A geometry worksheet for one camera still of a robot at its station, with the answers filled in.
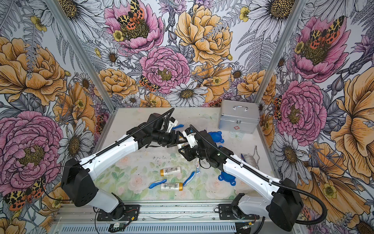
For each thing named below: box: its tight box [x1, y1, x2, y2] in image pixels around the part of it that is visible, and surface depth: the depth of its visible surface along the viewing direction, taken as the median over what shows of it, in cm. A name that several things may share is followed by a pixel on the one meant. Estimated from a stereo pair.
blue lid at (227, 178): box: [217, 171, 237, 187], surface depth 87 cm
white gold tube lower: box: [159, 166, 182, 177], surface depth 88 cm
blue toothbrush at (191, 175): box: [183, 171, 196, 187], surface depth 87 cm
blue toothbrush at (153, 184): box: [148, 178, 168, 189], surface depth 85 cm
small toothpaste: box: [196, 160, 201, 175], surface depth 91 cm
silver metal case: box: [218, 99, 260, 135], surface depth 102 cm
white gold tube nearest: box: [160, 182, 184, 192], surface depth 82 cm
